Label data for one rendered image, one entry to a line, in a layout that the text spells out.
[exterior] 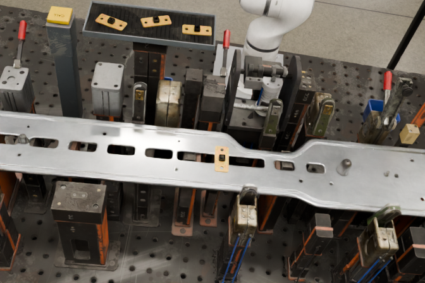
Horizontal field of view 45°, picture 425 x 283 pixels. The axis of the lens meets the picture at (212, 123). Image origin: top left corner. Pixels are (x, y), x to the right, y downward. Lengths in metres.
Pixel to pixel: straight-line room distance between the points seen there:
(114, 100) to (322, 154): 0.60
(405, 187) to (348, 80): 0.77
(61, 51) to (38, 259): 0.61
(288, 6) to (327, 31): 1.92
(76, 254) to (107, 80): 0.50
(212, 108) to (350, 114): 0.73
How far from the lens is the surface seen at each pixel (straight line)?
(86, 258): 1.53
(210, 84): 1.46
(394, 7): 3.95
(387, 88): 1.56
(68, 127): 1.45
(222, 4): 3.51
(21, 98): 1.50
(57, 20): 1.51
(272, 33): 1.68
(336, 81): 2.14
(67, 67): 1.63
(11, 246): 1.57
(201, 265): 1.57
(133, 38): 1.45
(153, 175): 1.35
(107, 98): 1.42
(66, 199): 1.29
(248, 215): 1.27
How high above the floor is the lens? 2.13
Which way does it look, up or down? 51 degrees down
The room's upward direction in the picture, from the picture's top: 11 degrees clockwise
